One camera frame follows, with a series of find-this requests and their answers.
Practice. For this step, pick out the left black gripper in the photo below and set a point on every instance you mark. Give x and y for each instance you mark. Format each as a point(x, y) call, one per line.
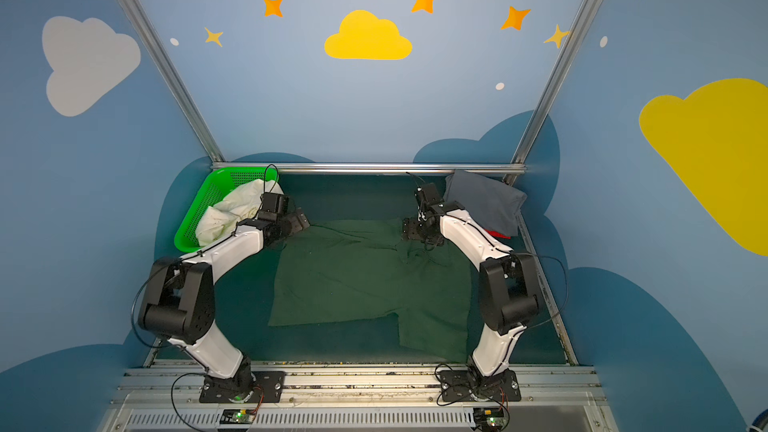
point(296, 221)

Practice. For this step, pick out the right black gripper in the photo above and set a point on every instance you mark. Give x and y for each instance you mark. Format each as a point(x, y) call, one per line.
point(414, 231)

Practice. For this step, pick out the dark green t-shirt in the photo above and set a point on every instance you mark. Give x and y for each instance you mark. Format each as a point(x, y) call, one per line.
point(350, 270)

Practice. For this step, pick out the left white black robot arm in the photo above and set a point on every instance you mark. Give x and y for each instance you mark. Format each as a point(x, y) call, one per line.
point(179, 305)

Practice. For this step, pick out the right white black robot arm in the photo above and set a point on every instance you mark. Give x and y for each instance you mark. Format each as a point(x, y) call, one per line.
point(509, 293)

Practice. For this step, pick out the cream white t-shirt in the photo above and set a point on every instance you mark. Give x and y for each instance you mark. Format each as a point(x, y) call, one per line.
point(221, 218)

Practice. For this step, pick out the green plastic basket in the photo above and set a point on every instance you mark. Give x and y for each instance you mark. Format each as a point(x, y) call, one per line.
point(215, 187)

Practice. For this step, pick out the folded red t-shirt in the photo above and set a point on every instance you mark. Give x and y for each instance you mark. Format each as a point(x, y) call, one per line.
point(498, 235)

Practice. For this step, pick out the folded grey t-shirt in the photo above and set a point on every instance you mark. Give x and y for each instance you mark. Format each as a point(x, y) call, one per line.
point(491, 203)

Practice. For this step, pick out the right small circuit board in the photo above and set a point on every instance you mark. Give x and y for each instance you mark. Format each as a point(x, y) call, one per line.
point(489, 419)

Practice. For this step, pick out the small circuit board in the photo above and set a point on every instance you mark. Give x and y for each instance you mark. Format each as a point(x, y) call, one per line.
point(238, 417)
point(489, 419)

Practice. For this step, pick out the left small circuit board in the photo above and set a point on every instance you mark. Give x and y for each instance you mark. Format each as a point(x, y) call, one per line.
point(238, 417)

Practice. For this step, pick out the horizontal aluminium back rail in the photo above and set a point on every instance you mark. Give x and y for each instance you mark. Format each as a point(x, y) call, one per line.
point(392, 169)

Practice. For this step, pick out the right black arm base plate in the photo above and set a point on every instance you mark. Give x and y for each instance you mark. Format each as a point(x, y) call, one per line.
point(470, 386)

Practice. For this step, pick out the right diagonal aluminium post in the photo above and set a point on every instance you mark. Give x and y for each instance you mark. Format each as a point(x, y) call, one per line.
point(580, 26)

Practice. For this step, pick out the diagonal aluminium post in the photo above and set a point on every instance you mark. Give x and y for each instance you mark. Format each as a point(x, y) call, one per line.
point(580, 26)
point(149, 37)

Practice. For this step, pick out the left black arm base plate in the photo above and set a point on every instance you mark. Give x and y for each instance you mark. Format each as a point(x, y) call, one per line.
point(270, 385)

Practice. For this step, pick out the left diagonal aluminium post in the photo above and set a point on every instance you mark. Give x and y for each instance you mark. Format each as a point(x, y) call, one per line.
point(149, 37)

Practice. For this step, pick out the aluminium front mounting rail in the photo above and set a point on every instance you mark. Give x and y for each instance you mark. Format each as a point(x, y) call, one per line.
point(357, 397)

